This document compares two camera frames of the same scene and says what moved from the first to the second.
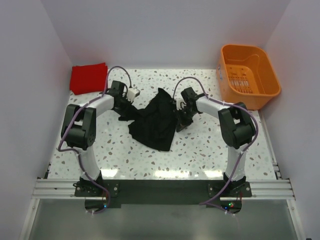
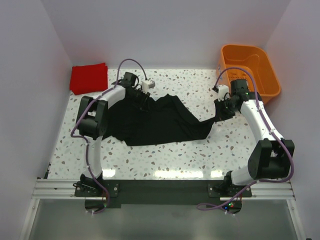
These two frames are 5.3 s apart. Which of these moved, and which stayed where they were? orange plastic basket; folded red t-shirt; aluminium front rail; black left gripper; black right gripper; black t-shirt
Moved: black right gripper; black left gripper; black t-shirt
Stayed: folded red t-shirt; aluminium front rail; orange plastic basket
